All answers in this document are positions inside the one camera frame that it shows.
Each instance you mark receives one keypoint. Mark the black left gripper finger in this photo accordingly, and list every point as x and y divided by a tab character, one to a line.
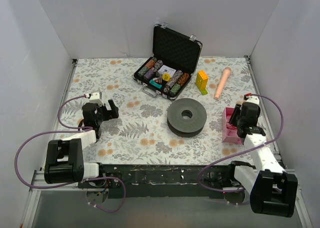
110	114
112	105

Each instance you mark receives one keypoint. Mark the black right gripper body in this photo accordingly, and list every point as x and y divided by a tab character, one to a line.
238	114

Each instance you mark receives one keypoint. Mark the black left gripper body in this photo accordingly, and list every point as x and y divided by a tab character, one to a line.
107	112

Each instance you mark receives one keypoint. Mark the grey cable spool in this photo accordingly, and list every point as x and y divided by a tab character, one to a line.
186	117

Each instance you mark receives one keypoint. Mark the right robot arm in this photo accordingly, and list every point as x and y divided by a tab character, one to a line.
272	190

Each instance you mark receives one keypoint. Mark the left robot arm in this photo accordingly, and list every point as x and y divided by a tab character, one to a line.
65	160

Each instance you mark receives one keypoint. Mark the pink box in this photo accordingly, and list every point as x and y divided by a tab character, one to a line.
229	132

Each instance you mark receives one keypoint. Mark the green toy brick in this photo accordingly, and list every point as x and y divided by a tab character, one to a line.
204	92

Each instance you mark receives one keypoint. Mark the peach toy microphone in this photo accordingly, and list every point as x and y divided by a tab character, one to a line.
225	74

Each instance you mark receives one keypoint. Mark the teal block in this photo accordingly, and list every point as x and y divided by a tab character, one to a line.
153	83

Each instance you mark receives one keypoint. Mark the yellow toy block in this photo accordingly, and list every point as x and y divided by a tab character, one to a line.
201	80

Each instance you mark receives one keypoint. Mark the yellow dealer button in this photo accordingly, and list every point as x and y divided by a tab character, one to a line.
166	77

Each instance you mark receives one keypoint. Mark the white card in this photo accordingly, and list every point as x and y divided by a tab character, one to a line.
165	69

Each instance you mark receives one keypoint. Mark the black poker chip case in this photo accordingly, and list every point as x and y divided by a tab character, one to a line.
175	50

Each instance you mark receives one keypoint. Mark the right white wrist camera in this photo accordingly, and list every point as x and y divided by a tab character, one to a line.
251	98

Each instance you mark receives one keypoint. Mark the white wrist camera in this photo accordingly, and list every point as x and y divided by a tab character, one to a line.
251	98
95	97

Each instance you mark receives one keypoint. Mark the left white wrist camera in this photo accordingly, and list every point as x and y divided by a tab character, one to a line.
95	97

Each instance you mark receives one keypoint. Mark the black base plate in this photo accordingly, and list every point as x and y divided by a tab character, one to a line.
168	181

